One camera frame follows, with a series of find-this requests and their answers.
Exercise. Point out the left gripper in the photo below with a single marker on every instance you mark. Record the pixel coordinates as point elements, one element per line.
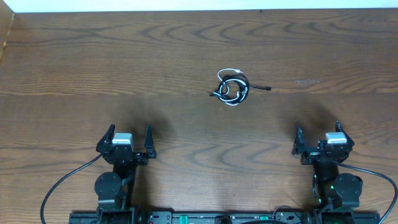
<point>125,154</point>

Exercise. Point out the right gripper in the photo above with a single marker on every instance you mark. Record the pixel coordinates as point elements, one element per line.
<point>323,154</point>

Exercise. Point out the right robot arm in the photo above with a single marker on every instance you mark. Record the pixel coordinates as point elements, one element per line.
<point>338,192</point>

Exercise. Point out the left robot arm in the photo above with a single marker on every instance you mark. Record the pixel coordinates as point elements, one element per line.
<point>114,189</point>

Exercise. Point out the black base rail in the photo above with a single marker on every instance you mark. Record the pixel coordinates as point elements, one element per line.
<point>165,217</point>

